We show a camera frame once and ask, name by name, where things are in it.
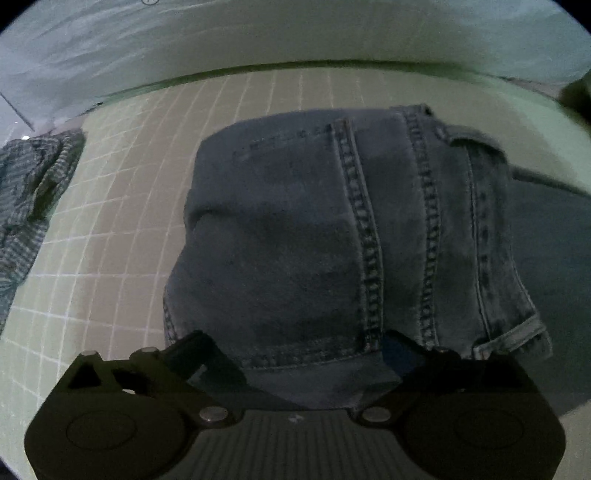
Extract blue denim jeans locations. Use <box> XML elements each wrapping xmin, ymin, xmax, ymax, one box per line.
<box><xmin>163</xmin><ymin>105</ymin><xmax>590</xmax><ymax>409</ymax></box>

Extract green grid cutting mat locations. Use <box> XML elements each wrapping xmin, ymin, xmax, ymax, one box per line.
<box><xmin>1</xmin><ymin>66</ymin><xmax>590</xmax><ymax>479</ymax></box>

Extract blue striped plaid shirt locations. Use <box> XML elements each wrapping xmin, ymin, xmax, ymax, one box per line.
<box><xmin>0</xmin><ymin>128</ymin><xmax>86</xmax><ymax>325</ymax></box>

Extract pale green fabric storage bag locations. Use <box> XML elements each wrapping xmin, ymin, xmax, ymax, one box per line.
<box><xmin>1</xmin><ymin>1</ymin><xmax>590</xmax><ymax>123</ymax></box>

